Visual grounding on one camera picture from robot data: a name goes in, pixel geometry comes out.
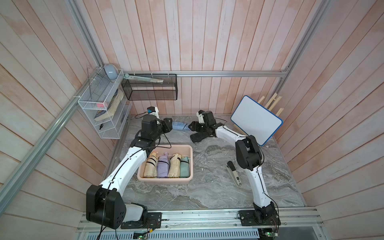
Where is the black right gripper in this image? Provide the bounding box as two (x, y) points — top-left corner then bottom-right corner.
(187, 121), (209, 133)

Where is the pink plastic storage box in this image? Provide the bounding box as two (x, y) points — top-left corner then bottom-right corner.
(137, 145), (194, 185)

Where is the mint green umbrella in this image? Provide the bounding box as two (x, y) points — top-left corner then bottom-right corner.
(180, 156), (190, 178)

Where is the tan beige umbrella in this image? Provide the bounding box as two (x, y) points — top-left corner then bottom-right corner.
(168, 153), (182, 178)

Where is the purple umbrella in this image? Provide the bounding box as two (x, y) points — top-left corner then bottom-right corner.
(157, 153), (170, 178)

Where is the plain cream umbrella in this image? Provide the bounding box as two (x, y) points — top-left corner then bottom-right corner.
(143, 152), (159, 178)

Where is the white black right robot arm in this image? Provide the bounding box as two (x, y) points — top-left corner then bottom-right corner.
(189, 110), (281, 227)

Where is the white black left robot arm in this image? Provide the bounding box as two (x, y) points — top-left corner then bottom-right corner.
(86, 115), (173, 230)

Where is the blue folded umbrella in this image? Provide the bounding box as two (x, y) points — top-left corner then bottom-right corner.
(172, 122), (190, 131)

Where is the pale green ruler tool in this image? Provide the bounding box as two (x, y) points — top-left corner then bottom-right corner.
(124, 74), (164, 83)

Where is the blue framed whiteboard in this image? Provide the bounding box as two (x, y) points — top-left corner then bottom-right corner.
(230, 95), (284, 147)

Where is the wooden brush on shelf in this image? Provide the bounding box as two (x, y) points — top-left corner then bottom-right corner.
(94, 89), (124, 122)

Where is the grey round speaker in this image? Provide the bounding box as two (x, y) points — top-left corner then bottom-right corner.
(104, 64), (119, 81)

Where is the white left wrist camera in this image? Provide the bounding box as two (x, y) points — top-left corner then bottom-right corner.
(147, 106), (160, 119)

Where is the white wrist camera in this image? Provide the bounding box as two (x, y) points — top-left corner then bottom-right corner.
(197, 110), (206, 124)
(147, 106), (160, 119)

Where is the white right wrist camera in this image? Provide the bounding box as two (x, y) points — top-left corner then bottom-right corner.
(197, 110), (206, 124)

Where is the black wire mesh basket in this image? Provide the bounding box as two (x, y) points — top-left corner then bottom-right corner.
(121, 74), (178, 101)

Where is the white wire shelf rack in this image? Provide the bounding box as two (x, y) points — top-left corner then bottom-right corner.
(78, 68), (132, 140)

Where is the aluminium wall rail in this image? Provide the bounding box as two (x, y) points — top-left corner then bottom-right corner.
(124, 70), (288, 78)

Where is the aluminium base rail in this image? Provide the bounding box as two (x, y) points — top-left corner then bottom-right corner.
(74, 207), (331, 240)

